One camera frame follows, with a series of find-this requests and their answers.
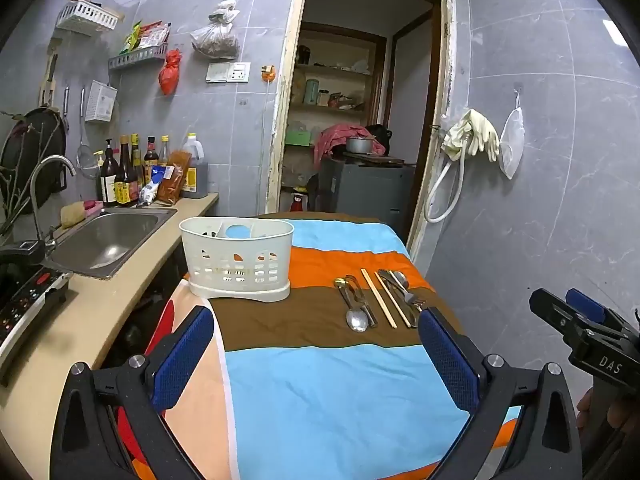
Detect white mesh bag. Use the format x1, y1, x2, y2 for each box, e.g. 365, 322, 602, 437
498, 89, 526, 180

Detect gold spoon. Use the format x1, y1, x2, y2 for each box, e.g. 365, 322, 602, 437
333, 276, 379, 329

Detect steel faucet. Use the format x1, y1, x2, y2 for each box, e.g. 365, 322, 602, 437
29, 155, 78, 248

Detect large dark sauce bottle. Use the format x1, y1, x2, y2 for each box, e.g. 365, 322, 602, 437
115, 135, 140, 207

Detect person's right hand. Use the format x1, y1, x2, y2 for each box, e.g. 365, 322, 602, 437
576, 389, 596, 430

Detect bare plant branches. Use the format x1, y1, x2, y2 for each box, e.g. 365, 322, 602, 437
0, 109, 67, 242

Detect red plastic bag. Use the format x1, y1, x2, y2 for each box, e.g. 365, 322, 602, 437
158, 50, 182, 96

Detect white hose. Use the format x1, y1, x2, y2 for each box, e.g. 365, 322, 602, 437
423, 125, 469, 224

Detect steel spoon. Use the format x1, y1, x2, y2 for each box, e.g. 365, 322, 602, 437
391, 270, 428, 308
345, 275, 370, 333

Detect clear plastic bag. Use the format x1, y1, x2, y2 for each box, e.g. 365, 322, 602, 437
190, 0, 242, 60

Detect beige kitchen counter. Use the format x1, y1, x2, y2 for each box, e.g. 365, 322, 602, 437
0, 192, 221, 461

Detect steel sink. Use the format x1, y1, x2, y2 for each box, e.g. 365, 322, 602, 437
47, 207, 183, 281

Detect black wok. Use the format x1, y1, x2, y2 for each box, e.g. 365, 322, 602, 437
0, 105, 68, 202

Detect large oil jug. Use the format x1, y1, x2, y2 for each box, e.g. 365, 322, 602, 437
179, 132, 210, 199

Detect white wall holder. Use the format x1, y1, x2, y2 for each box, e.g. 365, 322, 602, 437
84, 80, 119, 124

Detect white cable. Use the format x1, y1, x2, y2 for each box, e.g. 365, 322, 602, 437
259, 80, 272, 196

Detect white wall basket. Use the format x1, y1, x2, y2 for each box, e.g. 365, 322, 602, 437
55, 0, 121, 37

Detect yellow sponge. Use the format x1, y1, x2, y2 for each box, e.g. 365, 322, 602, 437
59, 202, 86, 229

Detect wooden spatula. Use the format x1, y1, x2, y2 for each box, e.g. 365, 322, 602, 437
39, 37, 64, 107

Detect wooden shelf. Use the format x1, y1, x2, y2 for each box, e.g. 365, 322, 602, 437
284, 22, 389, 202

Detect white plastic utensil basket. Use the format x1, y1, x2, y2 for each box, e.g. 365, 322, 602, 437
179, 216, 295, 303

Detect cream rubber gloves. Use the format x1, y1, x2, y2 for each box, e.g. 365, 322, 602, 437
440, 108, 501, 163

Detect white wall socket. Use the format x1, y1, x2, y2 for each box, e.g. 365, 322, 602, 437
205, 61, 252, 84

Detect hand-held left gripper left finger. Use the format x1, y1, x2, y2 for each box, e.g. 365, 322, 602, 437
49, 305, 216, 480

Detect steel knife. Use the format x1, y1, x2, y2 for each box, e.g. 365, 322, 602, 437
377, 269, 417, 313

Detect grey cabinet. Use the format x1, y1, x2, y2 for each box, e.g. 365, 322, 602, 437
319, 156, 417, 226

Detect red cloth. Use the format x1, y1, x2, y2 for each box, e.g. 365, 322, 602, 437
313, 122, 387, 167

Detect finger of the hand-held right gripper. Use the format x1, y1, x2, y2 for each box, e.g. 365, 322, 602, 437
529, 287, 584, 347
566, 287, 629, 334

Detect blue white packet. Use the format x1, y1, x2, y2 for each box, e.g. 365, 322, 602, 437
139, 167, 174, 207

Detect orange chili bag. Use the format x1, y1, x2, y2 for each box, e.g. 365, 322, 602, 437
157, 150, 194, 206

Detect steel fork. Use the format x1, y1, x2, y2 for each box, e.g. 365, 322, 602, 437
382, 271, 430, 313

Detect striped colourful cloth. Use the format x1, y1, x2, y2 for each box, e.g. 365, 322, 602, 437
117, 212, 523, 480

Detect black induction cooker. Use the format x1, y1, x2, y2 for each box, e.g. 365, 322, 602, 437
0, 240, 73, 357

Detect snack packets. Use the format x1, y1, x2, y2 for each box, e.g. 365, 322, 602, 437
121, 20, 171, 54

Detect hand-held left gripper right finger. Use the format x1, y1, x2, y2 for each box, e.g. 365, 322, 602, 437
418, 306, 584, 480

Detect red label sauce bottle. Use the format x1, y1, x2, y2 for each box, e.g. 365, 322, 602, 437
143, 136, 160, 174

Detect grey wall shelf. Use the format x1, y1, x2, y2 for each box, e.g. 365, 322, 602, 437
107, 42, 171, 72

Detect dark pump bottle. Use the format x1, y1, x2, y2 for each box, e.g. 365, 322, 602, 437
99, 137, 121, 207

